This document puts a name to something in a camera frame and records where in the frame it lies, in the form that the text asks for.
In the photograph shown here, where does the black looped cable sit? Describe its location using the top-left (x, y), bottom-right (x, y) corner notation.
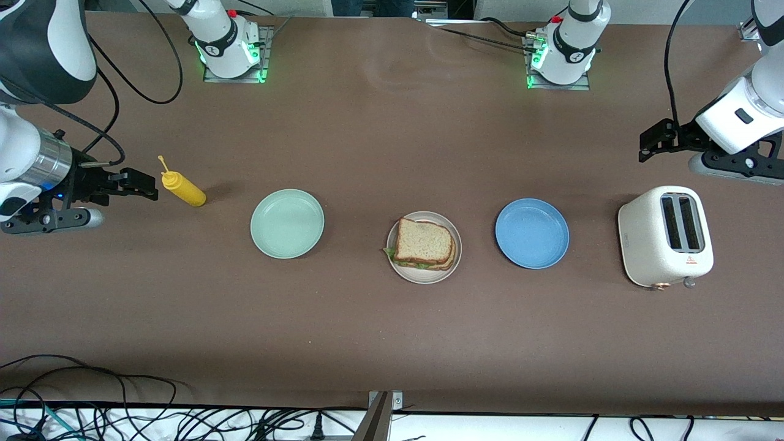
top-left (0, 354), bottom-right (184, 441)

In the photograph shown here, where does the beige plate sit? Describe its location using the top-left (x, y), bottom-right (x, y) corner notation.
top-left (386, 211), bottom-right (463, 285)

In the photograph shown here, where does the toasted bread slice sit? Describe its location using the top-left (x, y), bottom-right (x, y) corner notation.
top-left (394, 217), bottom-right (455, 265)
top-left (397, 234), bottom-right (462, 271)

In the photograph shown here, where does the yellow squeeze bottle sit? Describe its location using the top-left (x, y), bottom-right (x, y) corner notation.
top-left (157, 155), bottom-right (208, 208)

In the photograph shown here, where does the teal cable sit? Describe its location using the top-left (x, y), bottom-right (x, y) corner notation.
top-left (0, 398), bottom-right (83, 441)

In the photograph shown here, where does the metal table edge bracket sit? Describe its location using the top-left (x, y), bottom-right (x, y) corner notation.
top-left (352, 390), bottom-right (405, 441)

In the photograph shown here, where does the green lettuce leaf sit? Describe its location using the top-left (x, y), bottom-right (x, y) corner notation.
top-left (383, 245), bottom-right (443, 271)

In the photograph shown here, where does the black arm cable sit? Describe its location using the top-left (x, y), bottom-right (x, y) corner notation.
top-left (664, 0), bottom-right (696, 126)
top-left (0, 0), bottom-right (184, 167)

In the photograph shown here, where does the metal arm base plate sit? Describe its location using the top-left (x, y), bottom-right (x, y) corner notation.
top-left (203, 24), bottom-right (274, 84)
top-left (522, 34), bottom-right (592, 91)

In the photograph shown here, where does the blue plate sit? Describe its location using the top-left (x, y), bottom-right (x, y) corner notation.
top-left (495, 198), bottom-right (570, 270)

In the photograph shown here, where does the white toaster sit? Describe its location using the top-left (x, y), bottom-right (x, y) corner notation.
top-left (617, 186), bottom-right (715, 290)

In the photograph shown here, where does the grey device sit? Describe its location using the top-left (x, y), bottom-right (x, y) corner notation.
top-left (413, 0), bottom-right (449, 20)

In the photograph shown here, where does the black braided cable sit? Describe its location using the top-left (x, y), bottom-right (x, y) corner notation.
top-left (426, 17), bottom-right (540, 53)

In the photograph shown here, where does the mint green plate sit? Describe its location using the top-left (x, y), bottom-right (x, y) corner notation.
top-left (250, 189), bottom-right (325, 260)

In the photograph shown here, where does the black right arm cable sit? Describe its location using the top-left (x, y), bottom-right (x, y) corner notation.
top-left (0, 0), bottom-right (184, 167)

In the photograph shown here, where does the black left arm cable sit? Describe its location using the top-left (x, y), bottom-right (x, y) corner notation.
top-left (664, 0), bottom-right (696, 126)

